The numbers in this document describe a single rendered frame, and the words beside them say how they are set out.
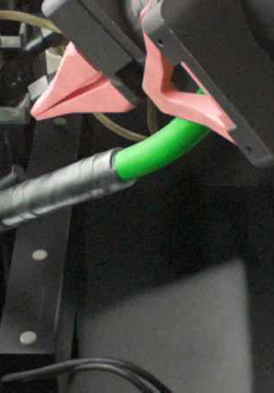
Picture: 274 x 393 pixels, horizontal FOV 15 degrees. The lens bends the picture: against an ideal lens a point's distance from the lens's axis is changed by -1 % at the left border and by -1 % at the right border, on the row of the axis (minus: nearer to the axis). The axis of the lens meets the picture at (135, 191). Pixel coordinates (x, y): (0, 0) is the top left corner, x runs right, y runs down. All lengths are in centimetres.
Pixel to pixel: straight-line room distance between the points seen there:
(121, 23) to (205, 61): 20
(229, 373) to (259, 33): 54
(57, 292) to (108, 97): 20
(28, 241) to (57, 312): 7
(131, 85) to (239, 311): 40
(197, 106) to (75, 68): 15
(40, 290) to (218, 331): 22
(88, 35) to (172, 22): 20
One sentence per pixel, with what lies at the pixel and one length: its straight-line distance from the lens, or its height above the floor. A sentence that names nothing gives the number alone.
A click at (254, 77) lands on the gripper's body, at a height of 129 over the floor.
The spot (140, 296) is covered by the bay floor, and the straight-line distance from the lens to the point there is 91.
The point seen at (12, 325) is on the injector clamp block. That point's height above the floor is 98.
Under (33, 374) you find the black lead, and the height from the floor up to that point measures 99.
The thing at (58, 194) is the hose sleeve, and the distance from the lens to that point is 48.
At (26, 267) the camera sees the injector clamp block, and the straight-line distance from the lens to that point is 73.
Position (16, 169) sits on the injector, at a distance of 63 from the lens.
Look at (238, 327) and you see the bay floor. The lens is 89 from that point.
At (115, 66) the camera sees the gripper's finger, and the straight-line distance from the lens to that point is 53.
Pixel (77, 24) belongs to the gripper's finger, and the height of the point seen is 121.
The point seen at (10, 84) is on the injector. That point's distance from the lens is 78.
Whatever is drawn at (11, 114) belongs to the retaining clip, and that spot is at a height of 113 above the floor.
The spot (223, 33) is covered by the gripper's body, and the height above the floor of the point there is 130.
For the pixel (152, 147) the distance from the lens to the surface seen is 44.
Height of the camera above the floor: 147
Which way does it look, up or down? 39 degrees down
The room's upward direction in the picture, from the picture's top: 1 degrees counter-clockwise
